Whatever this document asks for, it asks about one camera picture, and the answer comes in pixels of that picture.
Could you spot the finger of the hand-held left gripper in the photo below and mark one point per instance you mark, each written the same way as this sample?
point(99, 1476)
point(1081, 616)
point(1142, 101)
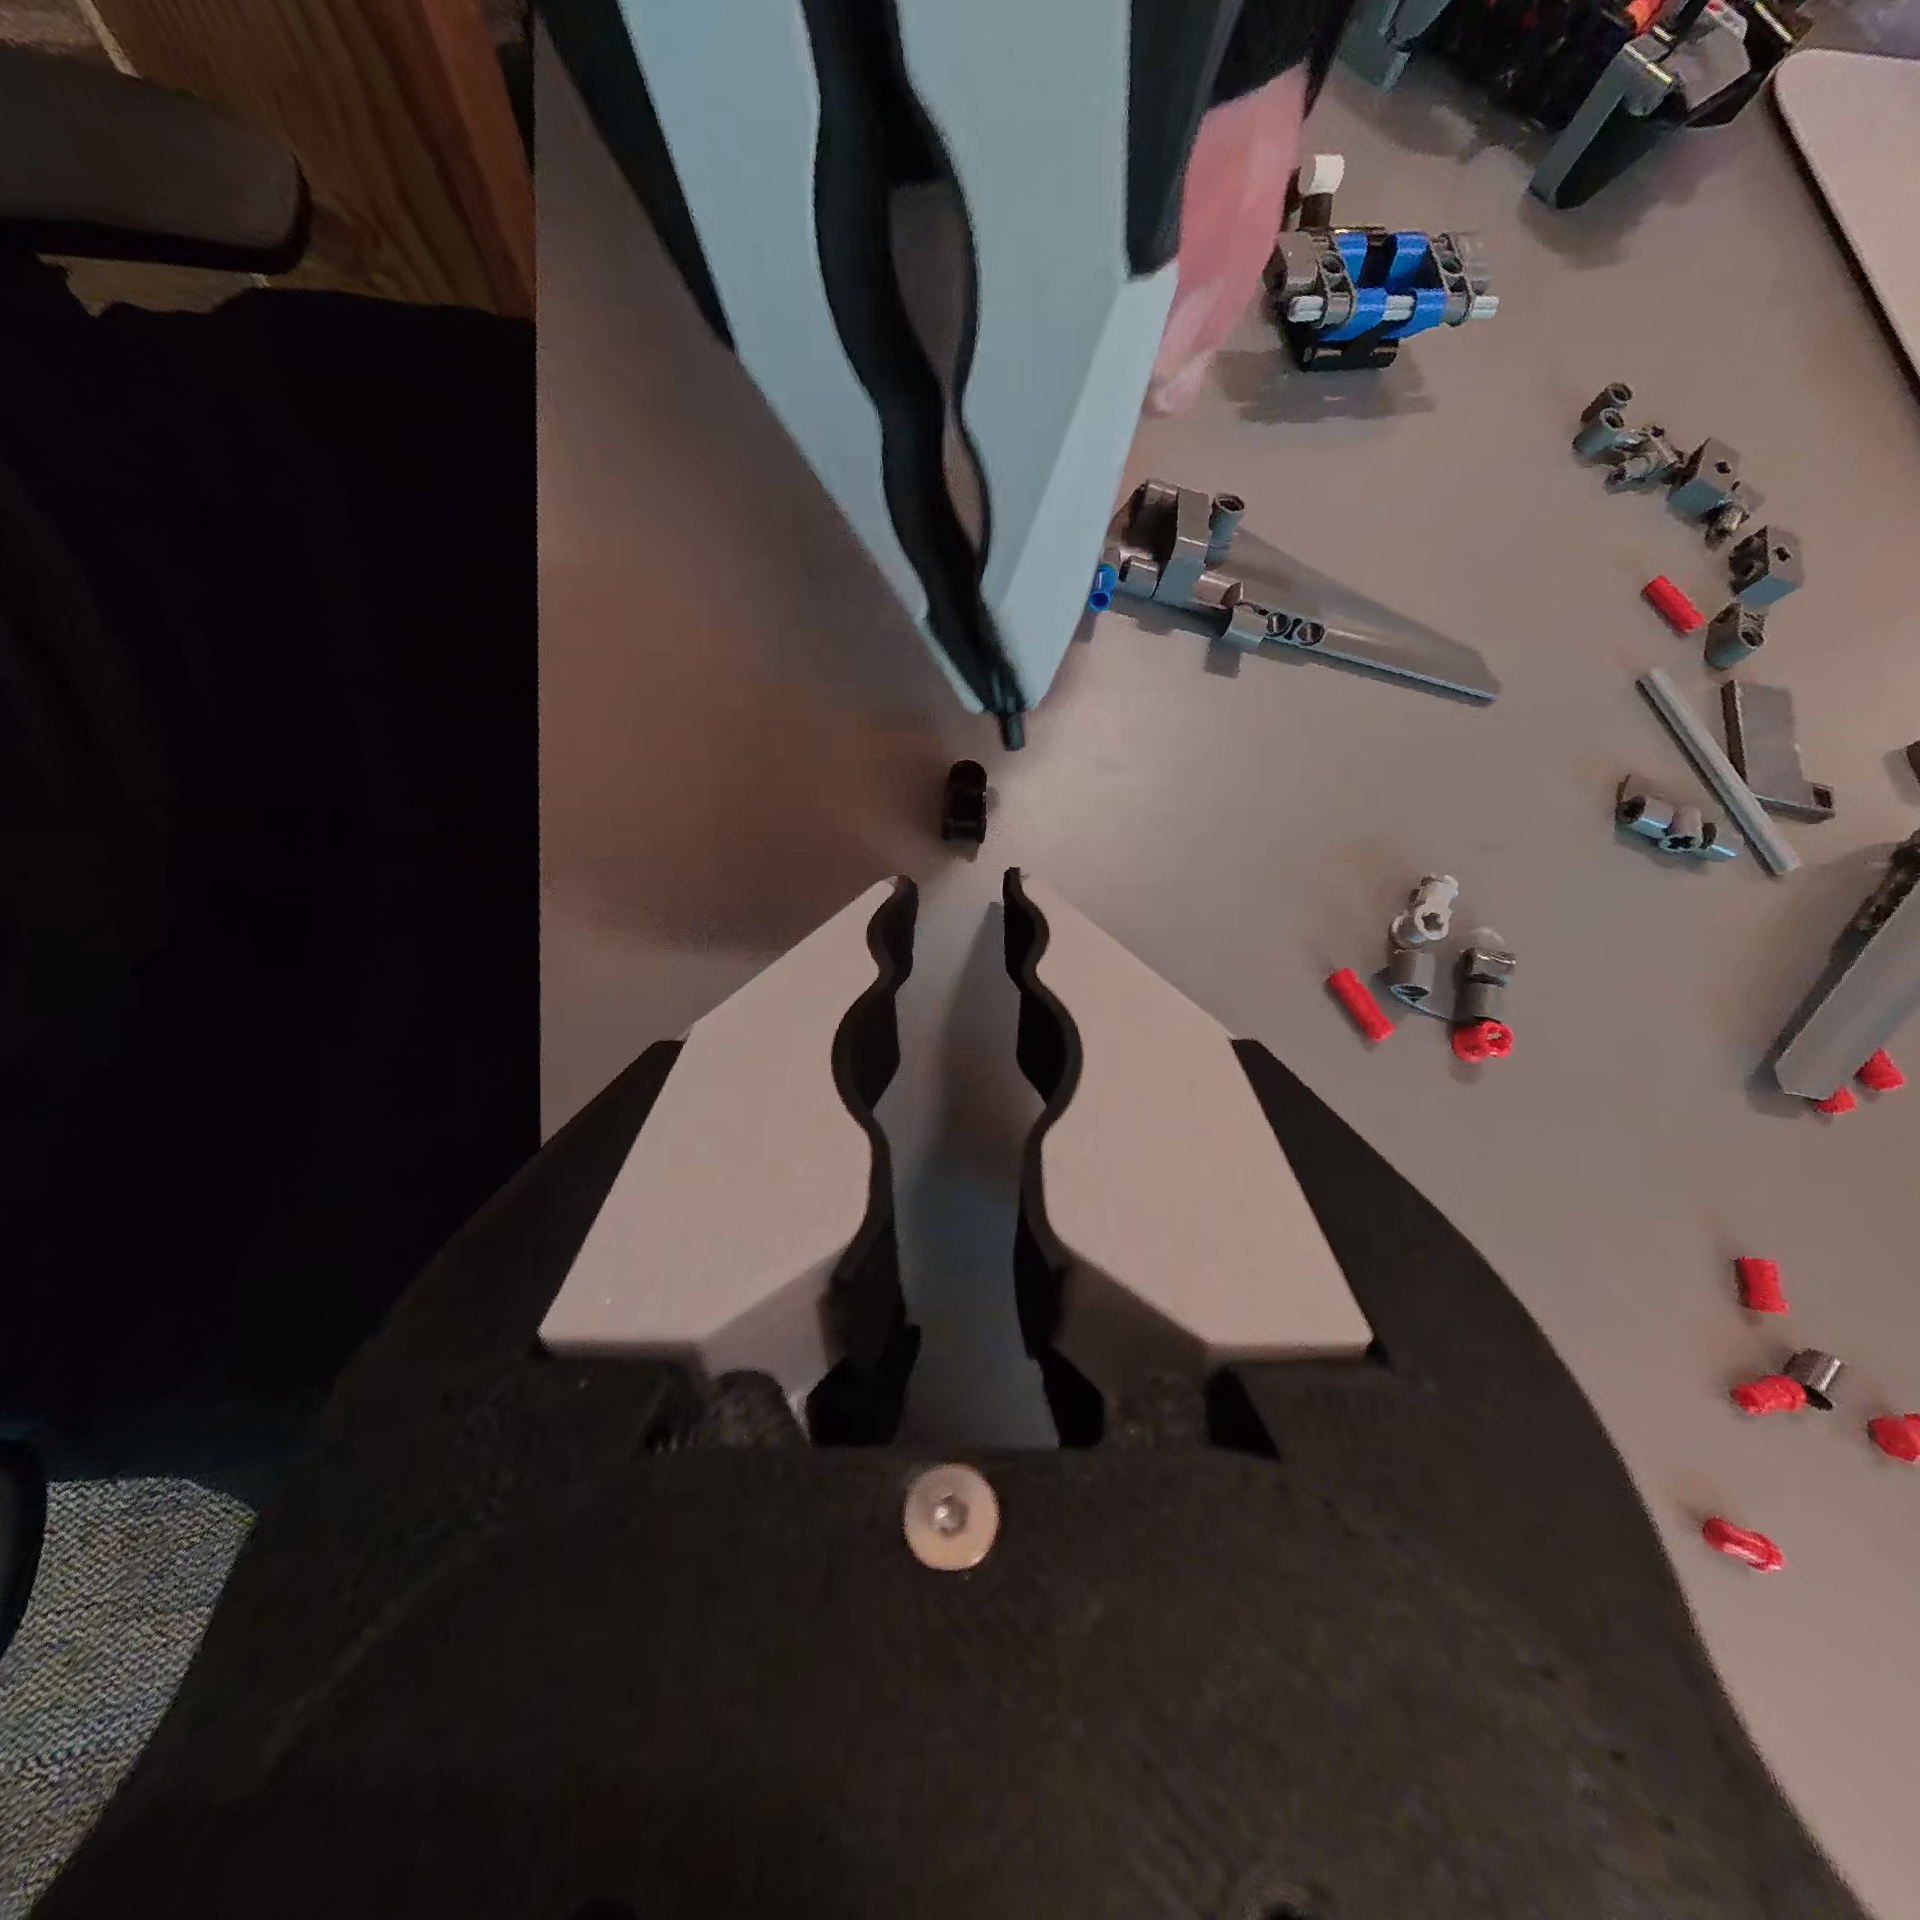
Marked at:
point(722, 149)
point(1050, 149)

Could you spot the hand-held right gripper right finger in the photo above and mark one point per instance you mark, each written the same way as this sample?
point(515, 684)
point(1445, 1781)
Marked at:
point(1202, 1201)

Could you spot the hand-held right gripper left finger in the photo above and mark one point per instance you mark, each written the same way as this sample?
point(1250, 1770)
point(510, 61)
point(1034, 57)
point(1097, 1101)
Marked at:
point(706, 1201)

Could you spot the black lego connector with hole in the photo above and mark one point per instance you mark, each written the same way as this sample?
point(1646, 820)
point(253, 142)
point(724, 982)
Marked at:
point(965, 800)

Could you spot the grey wedge lego assembly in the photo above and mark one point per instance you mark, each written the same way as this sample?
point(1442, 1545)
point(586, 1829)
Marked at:
point(1381, 644)

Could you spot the ridged red lego pin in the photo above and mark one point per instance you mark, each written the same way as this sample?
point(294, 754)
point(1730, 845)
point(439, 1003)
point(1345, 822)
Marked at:
point(1358, 1001)

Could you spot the blue and grey lego assembly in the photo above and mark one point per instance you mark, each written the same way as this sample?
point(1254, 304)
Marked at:
point(1372, 293)

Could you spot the light grey cross-hole lego connector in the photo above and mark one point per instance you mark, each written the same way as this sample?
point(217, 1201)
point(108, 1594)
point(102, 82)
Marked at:
point(1426, 907)

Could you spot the partly built lego model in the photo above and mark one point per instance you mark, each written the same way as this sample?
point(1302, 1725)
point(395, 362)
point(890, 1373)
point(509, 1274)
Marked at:
point(1622, 76)

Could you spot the dark grey lego bush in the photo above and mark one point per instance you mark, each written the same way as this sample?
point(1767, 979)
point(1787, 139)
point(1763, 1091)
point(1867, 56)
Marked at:
point(1815, 1371)

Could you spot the dark grey lego connector cluster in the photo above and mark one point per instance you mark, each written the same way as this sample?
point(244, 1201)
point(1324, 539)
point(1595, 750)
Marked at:
point(1710, 483)

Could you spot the light grey lego axle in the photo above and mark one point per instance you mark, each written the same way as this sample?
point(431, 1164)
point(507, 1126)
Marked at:
point(1718, 773)

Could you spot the dark grey flat lego panel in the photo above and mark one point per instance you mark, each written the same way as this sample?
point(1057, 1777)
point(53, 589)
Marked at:
point(1779, 750)

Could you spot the person's left hand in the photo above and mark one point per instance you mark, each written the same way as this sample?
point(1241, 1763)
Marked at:
point(1237, 224)

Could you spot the grey plate with two connectors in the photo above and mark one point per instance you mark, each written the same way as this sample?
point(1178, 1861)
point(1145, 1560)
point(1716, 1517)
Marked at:
point(1666, 820)

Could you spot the black office chair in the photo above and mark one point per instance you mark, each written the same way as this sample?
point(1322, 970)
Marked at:
point(226, 750)

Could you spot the white book stand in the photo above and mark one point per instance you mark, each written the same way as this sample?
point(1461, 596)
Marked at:
point(1861, 181)

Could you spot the dark grey two-hole connector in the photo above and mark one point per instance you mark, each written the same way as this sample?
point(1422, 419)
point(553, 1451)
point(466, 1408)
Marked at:
point(1734, 638)

